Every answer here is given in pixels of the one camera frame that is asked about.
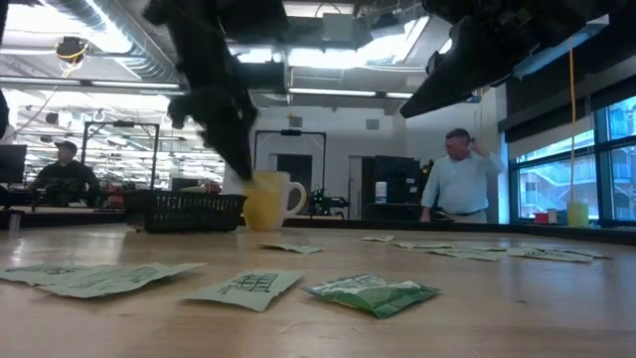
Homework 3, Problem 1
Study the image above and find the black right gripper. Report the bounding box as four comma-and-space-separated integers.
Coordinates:
399, 0, 612, 119

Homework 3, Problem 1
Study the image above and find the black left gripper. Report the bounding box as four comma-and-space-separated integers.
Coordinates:
168, 64, 259, 181

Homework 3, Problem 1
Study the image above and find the shiny green foil packet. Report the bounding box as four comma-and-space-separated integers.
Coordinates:
301, 273, 442, 320

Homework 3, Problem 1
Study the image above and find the yellow and white mug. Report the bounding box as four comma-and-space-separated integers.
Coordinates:
240, 169, 308, 233

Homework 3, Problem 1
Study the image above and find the black mesh plastic basket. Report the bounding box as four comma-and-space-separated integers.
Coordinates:
122, 189, 248, 235

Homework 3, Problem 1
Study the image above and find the person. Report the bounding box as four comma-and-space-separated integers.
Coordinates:
29, 140, 100, 208
419, 127, 503, 225

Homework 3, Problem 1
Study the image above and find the grey ceiling junction box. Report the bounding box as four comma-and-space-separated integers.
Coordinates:
321, 12, 357, 44

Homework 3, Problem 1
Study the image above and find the black cabinet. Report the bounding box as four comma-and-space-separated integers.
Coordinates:
361, 155, 422, 222

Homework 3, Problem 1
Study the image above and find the yellow-green container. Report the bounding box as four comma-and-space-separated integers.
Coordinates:
566, 201, 590, 229

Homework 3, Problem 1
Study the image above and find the black computer monitor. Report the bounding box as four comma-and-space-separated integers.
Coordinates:
0, 143, 29, 185

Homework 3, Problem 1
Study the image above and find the black gantry frame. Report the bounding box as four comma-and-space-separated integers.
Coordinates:
79, 118, 161, 203
252, 128, 328, 173

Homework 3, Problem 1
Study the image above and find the black aluminium table frame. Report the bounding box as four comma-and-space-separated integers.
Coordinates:
0, 208, 636, 246

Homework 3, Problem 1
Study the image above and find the ceiling cord reel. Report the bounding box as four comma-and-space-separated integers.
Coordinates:
54, 35, 91, 65

